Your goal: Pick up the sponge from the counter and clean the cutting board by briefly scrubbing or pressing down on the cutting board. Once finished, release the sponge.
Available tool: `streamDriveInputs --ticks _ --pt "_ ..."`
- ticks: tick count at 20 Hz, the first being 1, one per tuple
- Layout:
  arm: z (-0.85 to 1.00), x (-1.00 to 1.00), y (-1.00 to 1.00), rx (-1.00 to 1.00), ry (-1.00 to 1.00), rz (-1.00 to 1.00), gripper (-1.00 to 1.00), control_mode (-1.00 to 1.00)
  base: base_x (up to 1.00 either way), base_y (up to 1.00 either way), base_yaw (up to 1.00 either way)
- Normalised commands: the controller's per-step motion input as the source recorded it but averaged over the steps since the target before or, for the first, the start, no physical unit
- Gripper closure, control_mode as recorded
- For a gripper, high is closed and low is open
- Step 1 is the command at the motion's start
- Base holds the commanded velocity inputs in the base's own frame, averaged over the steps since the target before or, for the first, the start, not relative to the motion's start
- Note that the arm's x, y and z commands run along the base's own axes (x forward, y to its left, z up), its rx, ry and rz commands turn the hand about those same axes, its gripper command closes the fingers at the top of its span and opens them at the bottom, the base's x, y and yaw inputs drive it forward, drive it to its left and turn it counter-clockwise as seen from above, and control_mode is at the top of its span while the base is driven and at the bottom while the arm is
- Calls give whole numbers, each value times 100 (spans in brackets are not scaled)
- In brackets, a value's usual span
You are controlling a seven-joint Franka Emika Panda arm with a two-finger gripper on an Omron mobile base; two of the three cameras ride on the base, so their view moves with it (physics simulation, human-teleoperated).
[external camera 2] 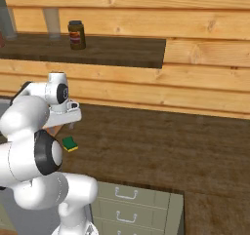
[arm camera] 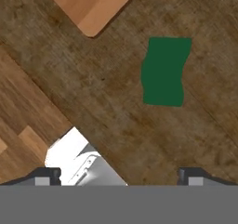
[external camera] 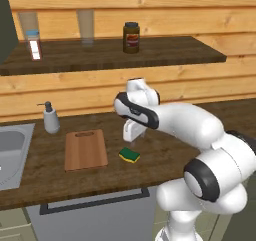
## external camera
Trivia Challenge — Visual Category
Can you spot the grey dishwasher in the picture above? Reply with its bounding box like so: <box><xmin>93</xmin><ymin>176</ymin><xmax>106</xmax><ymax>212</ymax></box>
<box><xmin>25</xmin><ymin>185</ymin><xmax>158</xmax><ymax>241</ymax></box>

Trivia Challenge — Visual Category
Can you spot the green and yellow sponge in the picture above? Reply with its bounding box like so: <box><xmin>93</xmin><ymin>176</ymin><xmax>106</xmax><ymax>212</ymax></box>
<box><xmin>118</xmin><ymin>146</ymin><xmax>141</xmax><ymax>164</ymax></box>

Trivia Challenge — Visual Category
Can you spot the spice shaker with blue lid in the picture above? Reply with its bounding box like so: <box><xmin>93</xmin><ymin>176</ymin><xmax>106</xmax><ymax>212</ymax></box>
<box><xmin>25</xmin><ymin>29</ymin><xmax>43</xmax><ymax>62</ymax></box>

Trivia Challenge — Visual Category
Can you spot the brown jar with red label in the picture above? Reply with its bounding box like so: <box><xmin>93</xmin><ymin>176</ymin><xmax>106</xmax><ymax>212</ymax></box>
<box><xmin>122</xmin><ymin>21</ymin><xmax>141</xmax><ymax>55</ymax></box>

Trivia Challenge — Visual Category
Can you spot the grey soap dispenser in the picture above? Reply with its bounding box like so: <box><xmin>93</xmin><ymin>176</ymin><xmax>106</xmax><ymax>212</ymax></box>
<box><xmin>36</xmin><ymin>100</ymin><xmax>61</xmax><ymax>135</ymax></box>

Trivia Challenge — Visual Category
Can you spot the steel sink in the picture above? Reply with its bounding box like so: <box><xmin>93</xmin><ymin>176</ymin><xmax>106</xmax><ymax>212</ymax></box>
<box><xmin>0</xmin><ymin>123</ymin><xmax>36</xmax><ymax>192</ymax></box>

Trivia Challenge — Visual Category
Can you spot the dark wooden shelf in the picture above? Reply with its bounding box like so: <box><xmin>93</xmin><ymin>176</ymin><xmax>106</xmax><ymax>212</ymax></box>
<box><xmin>0</xmin><ymin>35</ymin><xmax>228</xmax><ymax>77</ymax></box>

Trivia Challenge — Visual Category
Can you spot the dark grey cabinet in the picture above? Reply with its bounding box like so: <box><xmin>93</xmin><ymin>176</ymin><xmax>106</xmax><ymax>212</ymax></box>
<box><xmin>0</xmin><ymin>0</ymin><xmax>20</xmax><ymax>66</ymax></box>

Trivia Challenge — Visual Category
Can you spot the clear drinking glass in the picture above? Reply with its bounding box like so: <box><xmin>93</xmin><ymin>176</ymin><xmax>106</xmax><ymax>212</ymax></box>
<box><xmin>76</xmin><ymin>8</ymin><xmax>96</xmax><ymax>48</ymax></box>

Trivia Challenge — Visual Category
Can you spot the pale green cupboard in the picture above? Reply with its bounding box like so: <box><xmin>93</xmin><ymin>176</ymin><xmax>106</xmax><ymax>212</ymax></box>
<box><xmin>0</xmin><ymin>207</ymin><xmax>37</xmax><ymax>241</ymax></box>

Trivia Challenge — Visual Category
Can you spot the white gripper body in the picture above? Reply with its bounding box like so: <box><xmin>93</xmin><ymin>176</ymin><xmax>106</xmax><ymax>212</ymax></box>
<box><xmin>122</xmin><ymin>120</ymin><xmax>147</xmax><ymax>144</ymax></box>

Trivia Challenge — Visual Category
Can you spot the black dishwasher handle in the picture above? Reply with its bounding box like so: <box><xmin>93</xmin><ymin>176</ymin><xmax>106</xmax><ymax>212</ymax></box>
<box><xmin>39</xmin><ymin>186</ymin><xmax>151</xmax><ymax>216</ymax></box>

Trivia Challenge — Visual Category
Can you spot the wooden cutting board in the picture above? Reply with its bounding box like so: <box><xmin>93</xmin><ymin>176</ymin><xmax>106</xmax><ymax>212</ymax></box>
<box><xmin>64</xmin><ymin>128</ymin><xmax>109</xmax><ymax>172</ymax></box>

